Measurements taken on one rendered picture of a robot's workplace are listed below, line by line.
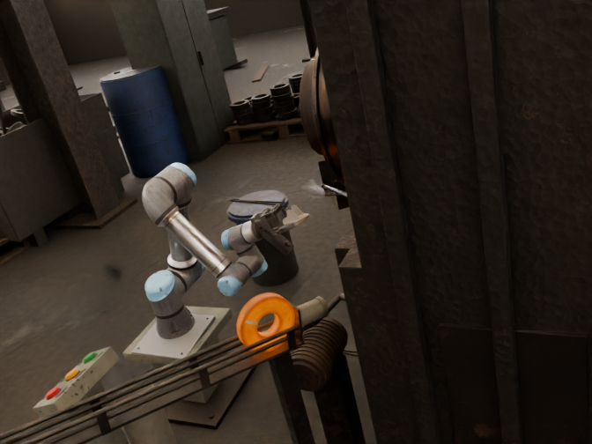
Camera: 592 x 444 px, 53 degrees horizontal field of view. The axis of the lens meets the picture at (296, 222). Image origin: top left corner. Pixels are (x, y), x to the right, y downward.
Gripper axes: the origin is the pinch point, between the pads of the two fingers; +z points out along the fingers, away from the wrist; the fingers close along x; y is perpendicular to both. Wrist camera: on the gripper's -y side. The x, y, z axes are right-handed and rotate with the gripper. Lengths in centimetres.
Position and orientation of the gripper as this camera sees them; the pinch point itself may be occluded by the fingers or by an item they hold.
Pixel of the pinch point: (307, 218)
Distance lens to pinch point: 194.1
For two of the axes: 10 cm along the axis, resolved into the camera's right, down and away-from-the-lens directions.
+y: -4.8, -8.4, -2.6
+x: 4.0, -4.7, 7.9
